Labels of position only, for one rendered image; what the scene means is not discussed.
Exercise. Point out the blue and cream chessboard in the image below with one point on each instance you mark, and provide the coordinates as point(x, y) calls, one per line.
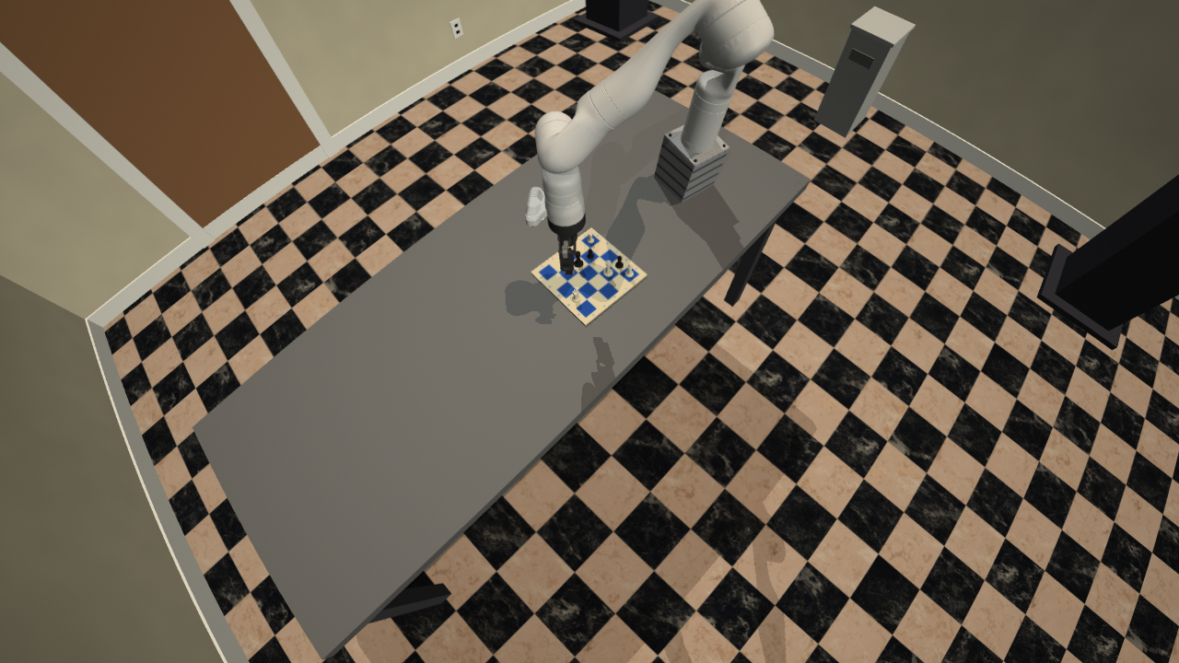
point(597, 292)

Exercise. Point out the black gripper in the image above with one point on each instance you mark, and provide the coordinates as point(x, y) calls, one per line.
point(569, 236)

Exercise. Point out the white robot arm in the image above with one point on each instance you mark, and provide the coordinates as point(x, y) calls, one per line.
point(734, 31)

